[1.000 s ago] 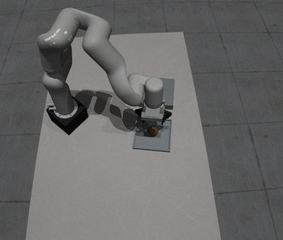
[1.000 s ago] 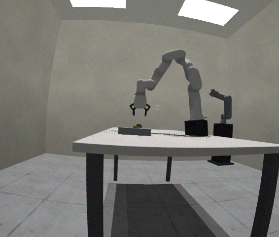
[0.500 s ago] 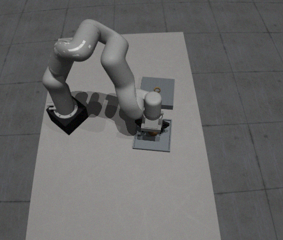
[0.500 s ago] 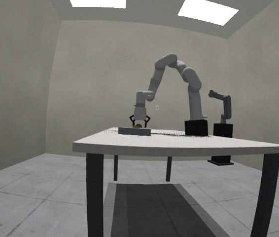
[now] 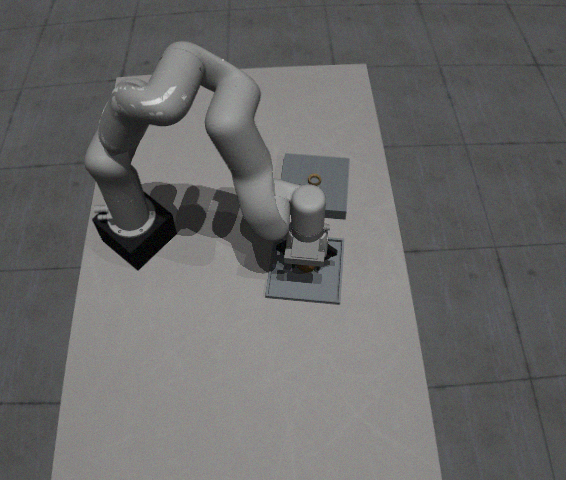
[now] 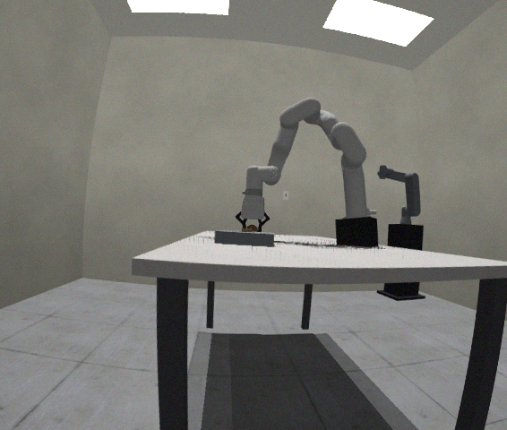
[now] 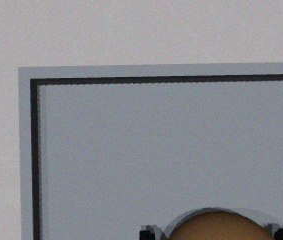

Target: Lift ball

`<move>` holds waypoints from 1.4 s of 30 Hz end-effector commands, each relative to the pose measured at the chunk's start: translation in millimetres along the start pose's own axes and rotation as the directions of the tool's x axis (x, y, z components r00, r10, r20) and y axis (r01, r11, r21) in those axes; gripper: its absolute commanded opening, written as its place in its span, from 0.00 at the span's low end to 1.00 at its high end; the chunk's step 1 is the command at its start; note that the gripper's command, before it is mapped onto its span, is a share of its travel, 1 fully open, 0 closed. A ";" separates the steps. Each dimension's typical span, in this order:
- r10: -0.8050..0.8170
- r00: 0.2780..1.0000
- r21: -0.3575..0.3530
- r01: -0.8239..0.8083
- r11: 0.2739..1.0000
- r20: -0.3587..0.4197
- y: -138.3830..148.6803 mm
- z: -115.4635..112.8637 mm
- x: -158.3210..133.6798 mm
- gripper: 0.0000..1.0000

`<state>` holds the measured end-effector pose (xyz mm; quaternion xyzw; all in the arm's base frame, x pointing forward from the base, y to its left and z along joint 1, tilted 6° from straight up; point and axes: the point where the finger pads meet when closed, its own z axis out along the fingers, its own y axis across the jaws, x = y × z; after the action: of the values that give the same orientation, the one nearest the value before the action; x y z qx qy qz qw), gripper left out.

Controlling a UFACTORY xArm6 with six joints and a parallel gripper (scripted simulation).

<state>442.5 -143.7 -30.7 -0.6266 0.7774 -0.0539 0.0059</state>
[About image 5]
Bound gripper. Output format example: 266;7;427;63
276;222;337;260

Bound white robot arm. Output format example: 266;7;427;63
84;41;330;267

